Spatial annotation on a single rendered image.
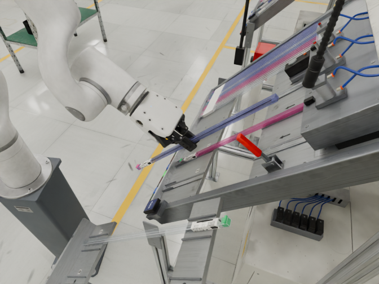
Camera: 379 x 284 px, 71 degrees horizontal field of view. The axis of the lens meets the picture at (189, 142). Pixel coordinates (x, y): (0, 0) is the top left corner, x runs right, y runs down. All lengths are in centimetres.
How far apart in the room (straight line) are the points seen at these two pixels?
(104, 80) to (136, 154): 139
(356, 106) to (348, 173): 11
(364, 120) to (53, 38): 54
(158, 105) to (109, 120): 166
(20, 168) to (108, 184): 92
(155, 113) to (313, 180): 36
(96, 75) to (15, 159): 47
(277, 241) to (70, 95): 75
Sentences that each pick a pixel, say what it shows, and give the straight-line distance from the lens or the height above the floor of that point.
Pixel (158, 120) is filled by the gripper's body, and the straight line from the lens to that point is 61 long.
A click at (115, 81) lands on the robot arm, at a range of 62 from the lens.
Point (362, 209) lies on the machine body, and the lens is 115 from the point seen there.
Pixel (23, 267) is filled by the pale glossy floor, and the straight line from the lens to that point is 177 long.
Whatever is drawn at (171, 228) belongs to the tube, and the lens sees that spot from 54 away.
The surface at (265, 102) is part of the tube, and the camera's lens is 52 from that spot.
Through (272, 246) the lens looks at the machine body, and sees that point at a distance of 95.
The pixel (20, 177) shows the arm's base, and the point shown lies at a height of 76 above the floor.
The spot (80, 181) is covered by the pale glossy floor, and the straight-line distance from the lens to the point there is 193.
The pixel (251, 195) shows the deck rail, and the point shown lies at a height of 98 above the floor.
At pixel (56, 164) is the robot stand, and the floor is 70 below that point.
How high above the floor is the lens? 147
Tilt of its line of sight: 47 degrees down
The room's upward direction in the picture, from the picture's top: straight up
